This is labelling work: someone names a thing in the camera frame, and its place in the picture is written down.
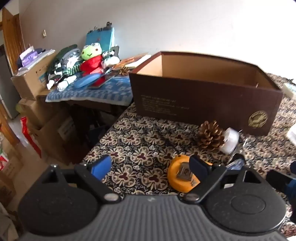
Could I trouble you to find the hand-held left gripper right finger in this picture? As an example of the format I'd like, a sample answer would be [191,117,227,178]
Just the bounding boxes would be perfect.
[183,155,263,205]

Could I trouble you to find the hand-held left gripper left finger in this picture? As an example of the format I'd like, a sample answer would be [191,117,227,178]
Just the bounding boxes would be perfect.
[45,155,121,205]

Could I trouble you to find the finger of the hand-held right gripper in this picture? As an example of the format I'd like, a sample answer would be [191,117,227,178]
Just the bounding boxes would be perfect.
[265,169,296,204]

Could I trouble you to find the orange tape measure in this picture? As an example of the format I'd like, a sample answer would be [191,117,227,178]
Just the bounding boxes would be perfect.
[167,155,213,193]

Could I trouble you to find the large brown pine cone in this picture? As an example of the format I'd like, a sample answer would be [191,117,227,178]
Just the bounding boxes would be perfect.
[196,120,226,151]

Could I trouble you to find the small silver blue tool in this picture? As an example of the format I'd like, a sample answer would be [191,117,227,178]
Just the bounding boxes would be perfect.
[225,154,245,171]

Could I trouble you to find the clear tape roll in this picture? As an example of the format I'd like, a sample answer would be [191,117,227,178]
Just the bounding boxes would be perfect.
[220,127,240,154]

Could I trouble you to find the brown cardboard box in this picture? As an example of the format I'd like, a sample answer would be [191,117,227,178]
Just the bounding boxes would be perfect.
[129,51,284,136]

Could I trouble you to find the cardboard box with white label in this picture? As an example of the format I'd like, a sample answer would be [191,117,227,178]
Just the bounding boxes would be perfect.
[32,111,90,165]

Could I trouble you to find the dark wooden side table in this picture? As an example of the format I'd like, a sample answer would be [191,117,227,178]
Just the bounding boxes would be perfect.
[38,90,133,149]

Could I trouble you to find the blue patterned cloth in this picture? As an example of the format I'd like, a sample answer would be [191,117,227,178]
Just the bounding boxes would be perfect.
[45,75,133,107]

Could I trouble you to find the red plastic bag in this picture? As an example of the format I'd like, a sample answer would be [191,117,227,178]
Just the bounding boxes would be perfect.
[21,116,42,158]

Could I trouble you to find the grey tablet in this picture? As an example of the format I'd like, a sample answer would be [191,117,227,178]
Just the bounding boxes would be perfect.
[88,74,118,90]

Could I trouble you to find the blue glasses case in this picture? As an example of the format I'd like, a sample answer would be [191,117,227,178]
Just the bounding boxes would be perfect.
[74,73,101,88]

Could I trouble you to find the small cardboard box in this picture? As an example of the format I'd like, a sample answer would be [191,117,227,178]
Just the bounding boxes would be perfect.
[18,98,47,127]

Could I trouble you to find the printed cardboard box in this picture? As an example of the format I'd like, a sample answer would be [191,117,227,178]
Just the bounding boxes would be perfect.
[0,139,23,179]

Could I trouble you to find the green frog plush toy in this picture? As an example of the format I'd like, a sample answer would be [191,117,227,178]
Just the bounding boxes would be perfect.
[80,43,103,85]

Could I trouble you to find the black and white plush toy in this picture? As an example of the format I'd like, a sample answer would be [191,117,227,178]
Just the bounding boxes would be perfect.
[102,50,121,69]

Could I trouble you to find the orange cover book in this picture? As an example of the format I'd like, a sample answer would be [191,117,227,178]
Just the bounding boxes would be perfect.
[114,53,152,69]

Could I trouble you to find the grey patterned cloth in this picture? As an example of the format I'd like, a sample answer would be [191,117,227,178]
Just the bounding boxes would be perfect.
[60,54,81,69]

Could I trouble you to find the large cardboard box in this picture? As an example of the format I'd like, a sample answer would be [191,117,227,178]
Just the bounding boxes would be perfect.
[11,52,58,100]

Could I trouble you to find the dark green cloth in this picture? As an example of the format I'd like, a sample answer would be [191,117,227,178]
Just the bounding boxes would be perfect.
[55,44,78,62]

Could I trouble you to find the grey cabinet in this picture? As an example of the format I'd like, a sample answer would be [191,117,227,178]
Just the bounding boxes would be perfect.
[0,54,19,120]

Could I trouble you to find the white papers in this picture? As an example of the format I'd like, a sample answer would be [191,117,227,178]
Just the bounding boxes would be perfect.
[17,49,56,76]

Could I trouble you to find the teal bag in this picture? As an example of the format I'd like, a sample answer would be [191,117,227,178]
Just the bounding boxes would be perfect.
[85,27,115,52]

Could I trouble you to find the purple tissue pack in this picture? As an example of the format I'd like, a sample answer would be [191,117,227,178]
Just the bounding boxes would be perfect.
[20,46,38,66]

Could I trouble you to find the wooden door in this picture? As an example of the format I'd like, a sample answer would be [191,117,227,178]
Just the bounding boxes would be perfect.
[1,7,25,77]

